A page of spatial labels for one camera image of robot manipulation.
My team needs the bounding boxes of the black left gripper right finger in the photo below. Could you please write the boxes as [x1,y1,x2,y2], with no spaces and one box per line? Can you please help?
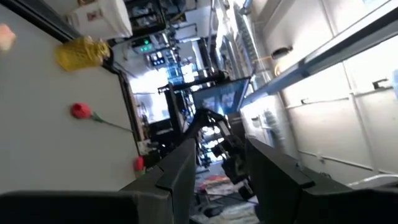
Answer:
[245,138,315,224]

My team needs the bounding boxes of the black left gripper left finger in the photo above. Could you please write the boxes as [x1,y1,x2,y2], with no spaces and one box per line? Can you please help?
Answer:
[120,138,197,224]

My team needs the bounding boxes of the red artificial tulip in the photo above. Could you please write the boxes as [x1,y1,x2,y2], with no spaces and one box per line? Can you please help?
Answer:
[132,155,146,177]
[70,101,134,133]

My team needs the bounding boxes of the yellow glass vase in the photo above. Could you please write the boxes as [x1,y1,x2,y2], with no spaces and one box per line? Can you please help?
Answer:
[55,35,111,72]

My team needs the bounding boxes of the white plastic bin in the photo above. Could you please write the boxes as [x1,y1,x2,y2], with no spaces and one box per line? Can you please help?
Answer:
[66,0,134,40]

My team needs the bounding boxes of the cream artificial tulip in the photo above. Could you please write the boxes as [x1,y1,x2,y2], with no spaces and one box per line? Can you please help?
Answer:
[0,23,17,52]

